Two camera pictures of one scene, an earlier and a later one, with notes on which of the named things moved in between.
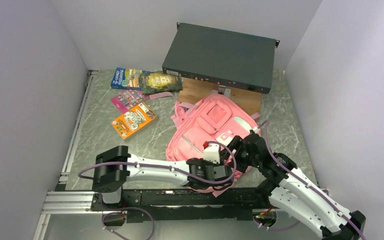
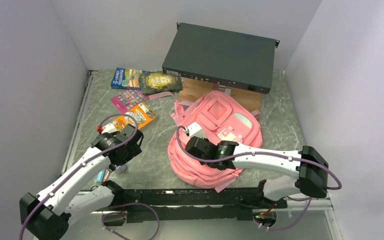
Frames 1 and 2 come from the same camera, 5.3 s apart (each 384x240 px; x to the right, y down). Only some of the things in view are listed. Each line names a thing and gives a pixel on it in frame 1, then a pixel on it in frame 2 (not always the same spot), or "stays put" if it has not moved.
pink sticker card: [129, 99] stays put
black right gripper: [238, 144] → [202, 162]
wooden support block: [193, 90] stays put
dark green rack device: [225, 58] stays put
